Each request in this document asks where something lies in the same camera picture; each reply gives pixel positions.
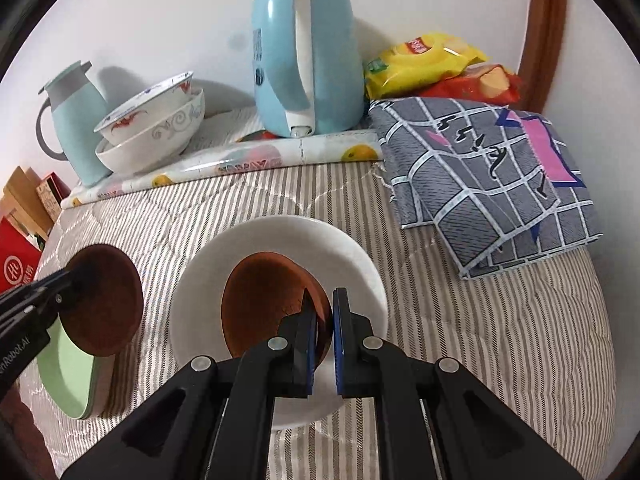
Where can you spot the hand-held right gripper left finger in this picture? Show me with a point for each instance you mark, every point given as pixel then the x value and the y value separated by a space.
pixel 306 360

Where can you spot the red snack bag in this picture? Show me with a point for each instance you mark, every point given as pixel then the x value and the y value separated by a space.
pixel 480 85

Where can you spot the light blue electric kettle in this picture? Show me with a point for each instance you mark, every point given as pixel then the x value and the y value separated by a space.
pixel 280 60

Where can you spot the yellow snack bag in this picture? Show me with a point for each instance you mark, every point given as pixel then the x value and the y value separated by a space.
pixel 425 65

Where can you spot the white bowl blue red print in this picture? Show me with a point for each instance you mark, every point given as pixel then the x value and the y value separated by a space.
pixel 145 110

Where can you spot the light blue thermos jug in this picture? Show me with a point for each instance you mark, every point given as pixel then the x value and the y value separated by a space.
pixel 75 125

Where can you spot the plain white bowl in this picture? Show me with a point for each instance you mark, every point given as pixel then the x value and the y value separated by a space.
pixel 210 280

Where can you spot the light green plate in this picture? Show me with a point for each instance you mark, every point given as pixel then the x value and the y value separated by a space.
pixel 65 370

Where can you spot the brown wooden door frame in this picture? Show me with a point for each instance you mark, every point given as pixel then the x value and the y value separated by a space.
pixel 545 35

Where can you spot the white bowl grey swirl print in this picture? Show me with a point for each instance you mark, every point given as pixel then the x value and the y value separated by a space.
pixel 160 140

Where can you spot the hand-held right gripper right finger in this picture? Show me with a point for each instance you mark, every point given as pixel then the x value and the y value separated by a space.
pixel 340 350

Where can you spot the red paper bag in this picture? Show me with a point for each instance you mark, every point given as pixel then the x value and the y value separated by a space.
pixel 17 255

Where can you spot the grey plaid cloth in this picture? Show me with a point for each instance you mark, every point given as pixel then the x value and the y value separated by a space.
pixel 475 180

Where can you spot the brown patterned box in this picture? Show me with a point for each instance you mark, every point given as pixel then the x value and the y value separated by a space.
pixel 52 192

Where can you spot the small brown dish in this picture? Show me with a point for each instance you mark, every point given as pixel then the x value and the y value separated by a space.
pixel 260 300
pixel 107 300

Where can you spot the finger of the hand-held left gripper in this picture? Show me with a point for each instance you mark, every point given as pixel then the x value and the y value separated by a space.
pixel 42 310
pixel 45 282

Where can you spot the brown cardboard boxes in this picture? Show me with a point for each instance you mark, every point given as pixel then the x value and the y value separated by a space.
pixel 22 200

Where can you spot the striped quilt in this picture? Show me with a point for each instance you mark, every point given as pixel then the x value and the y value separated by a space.
pixel 475 350

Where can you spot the fruit print table mat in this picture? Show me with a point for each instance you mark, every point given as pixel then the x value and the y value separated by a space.
pixel 225 162

